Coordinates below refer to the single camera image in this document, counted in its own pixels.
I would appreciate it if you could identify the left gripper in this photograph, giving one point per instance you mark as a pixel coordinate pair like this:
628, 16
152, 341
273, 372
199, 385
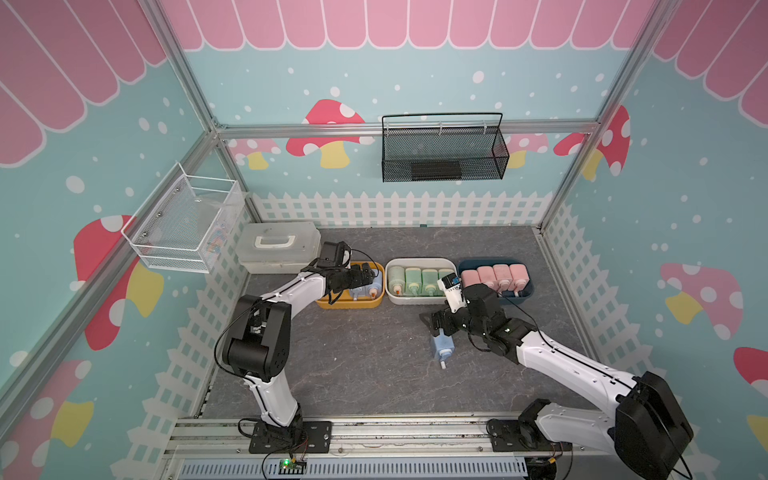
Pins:
357, 279

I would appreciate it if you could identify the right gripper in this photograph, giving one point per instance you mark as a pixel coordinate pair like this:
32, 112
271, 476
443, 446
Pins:
446, 314

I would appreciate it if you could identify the blue sharpener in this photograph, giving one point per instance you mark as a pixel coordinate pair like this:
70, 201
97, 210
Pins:
374, 289
443, 349
360, 293

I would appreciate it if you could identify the green sharpener bottom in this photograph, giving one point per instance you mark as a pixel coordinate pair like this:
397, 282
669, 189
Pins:
430, 282

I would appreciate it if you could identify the white storage box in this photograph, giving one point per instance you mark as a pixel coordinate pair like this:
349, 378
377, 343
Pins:
422, 263

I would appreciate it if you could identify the yellow storage box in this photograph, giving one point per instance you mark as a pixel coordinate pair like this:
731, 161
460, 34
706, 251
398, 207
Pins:
345, 302

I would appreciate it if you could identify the pink sharpener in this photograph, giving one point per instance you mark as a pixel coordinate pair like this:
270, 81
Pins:
470, 277
520, 278
487, 277
504, 278

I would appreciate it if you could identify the pale green sharpener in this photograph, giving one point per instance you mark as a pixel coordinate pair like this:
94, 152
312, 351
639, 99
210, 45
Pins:
396, 280

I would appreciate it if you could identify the pink sharpener bottom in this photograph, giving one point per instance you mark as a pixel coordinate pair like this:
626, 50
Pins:
487, 277

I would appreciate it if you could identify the teal storage box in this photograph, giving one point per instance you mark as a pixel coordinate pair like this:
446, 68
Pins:
476, 262

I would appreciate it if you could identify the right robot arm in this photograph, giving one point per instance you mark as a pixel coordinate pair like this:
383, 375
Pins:
637, 418

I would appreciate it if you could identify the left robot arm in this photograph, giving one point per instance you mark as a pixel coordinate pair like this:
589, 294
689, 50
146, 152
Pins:
255, 345

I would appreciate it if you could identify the translucent lidded case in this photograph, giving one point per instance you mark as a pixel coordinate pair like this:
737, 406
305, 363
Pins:
278, 248

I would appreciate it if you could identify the green circuit board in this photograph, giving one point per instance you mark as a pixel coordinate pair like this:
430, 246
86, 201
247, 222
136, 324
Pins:
292, 466

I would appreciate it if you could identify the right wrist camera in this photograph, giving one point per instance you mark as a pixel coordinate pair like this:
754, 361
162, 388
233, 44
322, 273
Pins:
451, 287

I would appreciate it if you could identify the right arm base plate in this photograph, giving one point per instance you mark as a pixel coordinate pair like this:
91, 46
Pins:
512, 435

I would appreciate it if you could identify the black wire mesh basket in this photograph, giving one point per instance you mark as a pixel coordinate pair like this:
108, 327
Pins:
457, 146

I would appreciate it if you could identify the white wire mesh basket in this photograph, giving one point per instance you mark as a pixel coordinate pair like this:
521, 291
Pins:
186, 222

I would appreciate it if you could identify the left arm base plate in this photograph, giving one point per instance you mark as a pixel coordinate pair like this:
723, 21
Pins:
309, 437

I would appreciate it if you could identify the aluminium rail frame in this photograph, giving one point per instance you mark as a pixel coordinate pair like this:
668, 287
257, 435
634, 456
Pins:
430, 446

